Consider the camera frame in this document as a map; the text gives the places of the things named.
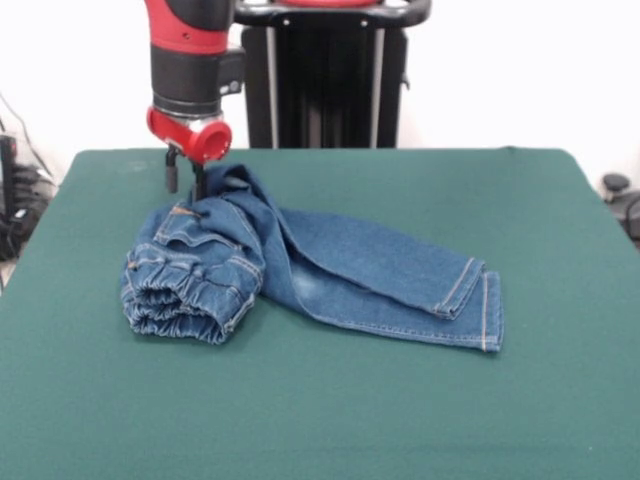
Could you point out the dark green table cloth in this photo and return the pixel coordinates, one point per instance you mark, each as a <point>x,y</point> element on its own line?
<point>350,425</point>

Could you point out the black office chair base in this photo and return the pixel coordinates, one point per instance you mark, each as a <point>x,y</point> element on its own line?
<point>620,192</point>

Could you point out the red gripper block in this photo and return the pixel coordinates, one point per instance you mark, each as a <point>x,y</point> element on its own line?
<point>180,132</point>

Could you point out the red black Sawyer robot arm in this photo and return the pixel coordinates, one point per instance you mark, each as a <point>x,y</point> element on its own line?
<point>187,65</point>

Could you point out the blue denim jeans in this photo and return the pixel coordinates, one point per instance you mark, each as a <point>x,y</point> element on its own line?
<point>350,260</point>

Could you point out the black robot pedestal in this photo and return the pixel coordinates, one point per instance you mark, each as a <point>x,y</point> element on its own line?
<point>330,85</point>

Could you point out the black vertical device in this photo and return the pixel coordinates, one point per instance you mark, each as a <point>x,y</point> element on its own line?
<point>7,170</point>

